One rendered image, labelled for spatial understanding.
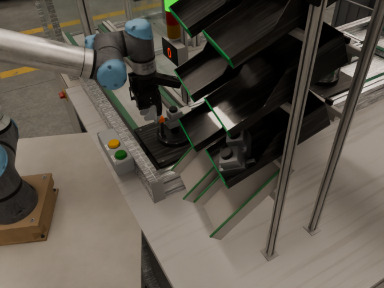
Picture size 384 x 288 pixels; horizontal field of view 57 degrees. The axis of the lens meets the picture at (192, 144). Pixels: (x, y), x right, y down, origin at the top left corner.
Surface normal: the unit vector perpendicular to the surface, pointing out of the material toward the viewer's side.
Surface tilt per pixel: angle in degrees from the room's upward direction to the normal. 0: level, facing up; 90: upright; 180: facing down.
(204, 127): 25
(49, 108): 0
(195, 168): 45
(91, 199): 0
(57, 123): 0
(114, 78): 92
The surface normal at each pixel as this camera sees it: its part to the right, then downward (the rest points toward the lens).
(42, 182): -0.07, -0.72
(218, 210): -0.69, -0.35
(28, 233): 0.10, 0.66
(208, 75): -0.44, -0.57
